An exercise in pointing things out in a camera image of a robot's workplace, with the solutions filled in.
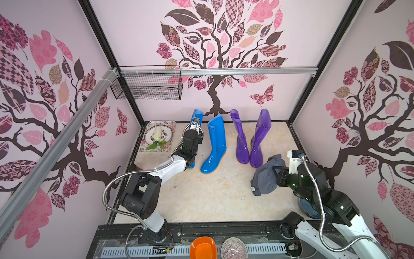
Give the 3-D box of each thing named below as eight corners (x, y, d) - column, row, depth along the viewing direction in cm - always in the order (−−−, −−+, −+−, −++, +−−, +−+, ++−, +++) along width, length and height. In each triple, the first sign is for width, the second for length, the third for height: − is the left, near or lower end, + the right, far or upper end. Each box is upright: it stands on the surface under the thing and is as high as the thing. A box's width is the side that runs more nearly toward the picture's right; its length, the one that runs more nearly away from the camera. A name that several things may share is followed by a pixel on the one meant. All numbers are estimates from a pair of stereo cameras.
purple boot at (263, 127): (248, 165, 98) (257, 140, 78) (252, 135, 114) (260, 108, 94) (258, 168, 97) (270, 143, 77) (261, 137, 113) (271, 110, 93)
